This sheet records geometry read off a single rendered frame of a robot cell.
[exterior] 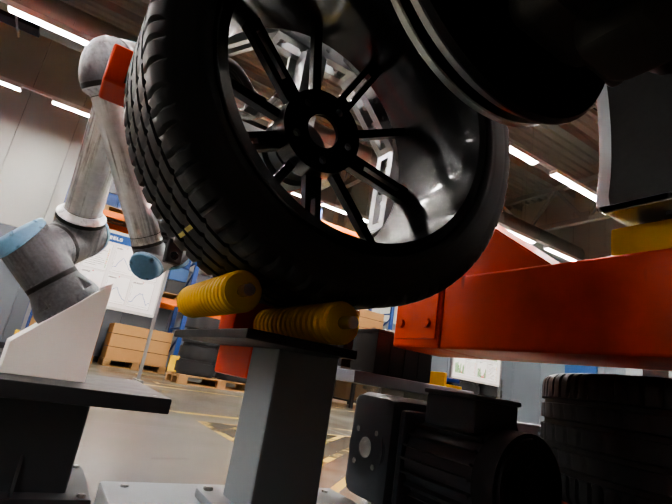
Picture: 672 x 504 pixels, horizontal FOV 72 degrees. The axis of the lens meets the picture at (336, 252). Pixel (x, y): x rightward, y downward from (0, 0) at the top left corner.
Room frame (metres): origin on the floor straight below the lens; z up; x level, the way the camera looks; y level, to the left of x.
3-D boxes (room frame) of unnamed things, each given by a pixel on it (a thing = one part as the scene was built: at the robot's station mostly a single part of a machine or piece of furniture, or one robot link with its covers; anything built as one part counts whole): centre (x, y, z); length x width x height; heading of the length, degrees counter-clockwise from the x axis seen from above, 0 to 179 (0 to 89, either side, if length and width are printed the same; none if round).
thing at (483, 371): (9.57, -3.24, 0.98); 1.50 x 0.50 x 1.95; 119
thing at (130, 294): (6.07, 2.94, 0.98); 1.50 x 0.50 x 1.95; 119
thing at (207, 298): (0.72, 0.18, 0.51); 0.29 x 0.06 x 0.06; 30
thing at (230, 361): (0.83, 0.10, 0.48); 0.16 x 0.12 x 0.17; 30
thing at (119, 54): (0.70, 0.39, 0.85); 0.09 x 0.08 x 0.07; 120
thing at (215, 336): (0.72, 0.10, 0.45); 0.34 x 0.16 x 0.01; 30
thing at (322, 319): (0.72, 0.04, 0.49); 0.29 x 0.06 x 0.06; 30
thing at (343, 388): (9.49, -0.76, 0.49); 1.27 x 0.88 x 0.97; 29
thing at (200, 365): (8.11, 1.68, 0.55); 1.40 x 0.80 x 1.09; 121
